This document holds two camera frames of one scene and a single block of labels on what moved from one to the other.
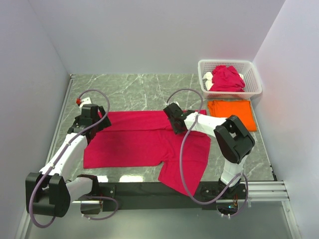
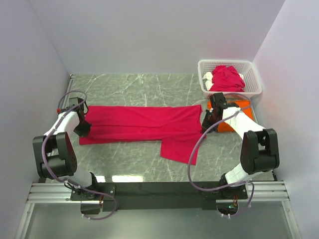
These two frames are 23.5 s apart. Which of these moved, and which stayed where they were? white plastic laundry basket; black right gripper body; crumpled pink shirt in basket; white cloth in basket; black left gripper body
Moved: black left gripper body; black right gripper body
Stayed: white plastic laundry basket; crumpled pink shirt in basket; white cloth in basket
